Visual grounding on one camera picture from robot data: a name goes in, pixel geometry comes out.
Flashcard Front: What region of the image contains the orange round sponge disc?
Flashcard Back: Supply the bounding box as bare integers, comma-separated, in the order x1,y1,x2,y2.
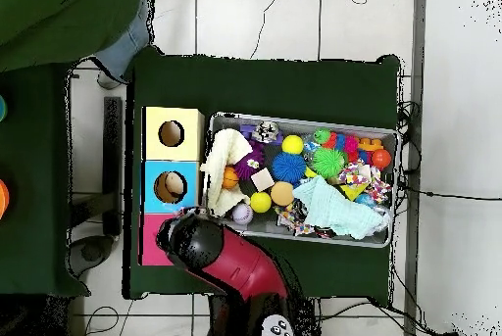
269,180,295,207

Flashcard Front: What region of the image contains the wooden cube block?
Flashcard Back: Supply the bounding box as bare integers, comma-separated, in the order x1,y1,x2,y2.
250,168,276,193

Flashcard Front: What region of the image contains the purple spiky eyed toy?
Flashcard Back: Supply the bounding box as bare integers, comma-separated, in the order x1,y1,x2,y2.
233,143,266,180

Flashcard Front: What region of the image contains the green covered side table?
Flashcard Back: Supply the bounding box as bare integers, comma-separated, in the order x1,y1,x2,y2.
0,61,91,299

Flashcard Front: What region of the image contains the dark green table cloth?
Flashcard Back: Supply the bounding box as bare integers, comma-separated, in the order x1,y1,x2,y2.
123,45,402,301

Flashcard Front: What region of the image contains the red orange ball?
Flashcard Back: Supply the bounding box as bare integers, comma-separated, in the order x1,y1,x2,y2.
371,148,393,169

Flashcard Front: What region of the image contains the white printed ball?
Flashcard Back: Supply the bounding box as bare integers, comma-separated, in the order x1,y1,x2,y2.
230,203,255,225

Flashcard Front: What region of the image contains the orange striped plush toy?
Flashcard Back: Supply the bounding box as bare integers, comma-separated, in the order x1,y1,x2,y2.
171,205,206,219

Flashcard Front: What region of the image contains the black upright panel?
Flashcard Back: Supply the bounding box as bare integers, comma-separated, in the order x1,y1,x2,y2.
102,96,124,237

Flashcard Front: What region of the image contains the cream knit cloth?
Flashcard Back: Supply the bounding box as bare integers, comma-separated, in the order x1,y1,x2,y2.
199,127,256,217

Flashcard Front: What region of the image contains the grey round base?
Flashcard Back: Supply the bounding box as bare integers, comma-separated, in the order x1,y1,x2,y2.
68,233,116,278

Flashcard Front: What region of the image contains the wooden box with three holes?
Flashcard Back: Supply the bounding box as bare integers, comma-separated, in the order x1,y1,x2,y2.
137,106,206,267

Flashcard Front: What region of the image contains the blue spiky eyed toy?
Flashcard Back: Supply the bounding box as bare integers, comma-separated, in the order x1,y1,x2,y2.
271,151,308,185

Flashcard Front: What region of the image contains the black cable bundle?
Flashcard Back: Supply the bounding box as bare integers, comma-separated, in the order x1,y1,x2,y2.
395,99,423,174

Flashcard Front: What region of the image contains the orange bowl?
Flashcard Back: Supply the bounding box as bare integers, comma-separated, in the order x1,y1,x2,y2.
0,178,11,220

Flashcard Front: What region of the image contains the plain green spiky ball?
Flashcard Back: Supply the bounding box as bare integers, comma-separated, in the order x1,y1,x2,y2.
312,146,347,179

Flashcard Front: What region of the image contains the rainbow spiky caterpillar toy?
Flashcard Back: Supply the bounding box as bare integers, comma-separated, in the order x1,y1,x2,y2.
313,127,374,165

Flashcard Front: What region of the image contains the light blue knit cloth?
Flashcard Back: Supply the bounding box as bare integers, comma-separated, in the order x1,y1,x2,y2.
292,175,389,240

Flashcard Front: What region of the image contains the person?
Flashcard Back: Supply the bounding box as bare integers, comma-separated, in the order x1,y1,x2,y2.
0,0,157,90

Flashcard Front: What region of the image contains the orange toy basketball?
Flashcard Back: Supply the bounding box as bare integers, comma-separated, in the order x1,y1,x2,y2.
222,166,241,190

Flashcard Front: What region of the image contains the clear mesh bin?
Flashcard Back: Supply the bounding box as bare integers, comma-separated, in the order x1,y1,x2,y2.
199,112,400,250

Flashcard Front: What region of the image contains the yellow ball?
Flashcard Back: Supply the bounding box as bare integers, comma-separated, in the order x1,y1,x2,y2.
249,191,273,215
280,133,305,156

